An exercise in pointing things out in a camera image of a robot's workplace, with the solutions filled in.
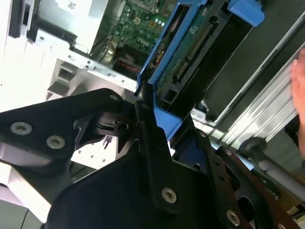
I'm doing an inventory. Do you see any bare person hand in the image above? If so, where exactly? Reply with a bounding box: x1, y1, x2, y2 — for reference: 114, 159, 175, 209
291, 46, 305, 125

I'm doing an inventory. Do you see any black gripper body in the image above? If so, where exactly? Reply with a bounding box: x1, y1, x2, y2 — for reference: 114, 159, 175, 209
46, 149, 224, 229

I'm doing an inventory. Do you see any hard disk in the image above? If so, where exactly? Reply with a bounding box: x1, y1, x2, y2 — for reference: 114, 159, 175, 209
135, 0, 265, 146

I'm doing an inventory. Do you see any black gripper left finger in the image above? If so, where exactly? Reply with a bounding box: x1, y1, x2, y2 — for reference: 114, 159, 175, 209
0, 83, 179, 215

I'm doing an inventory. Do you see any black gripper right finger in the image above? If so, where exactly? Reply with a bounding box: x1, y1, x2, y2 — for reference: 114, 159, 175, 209
189, 115, 281, 229

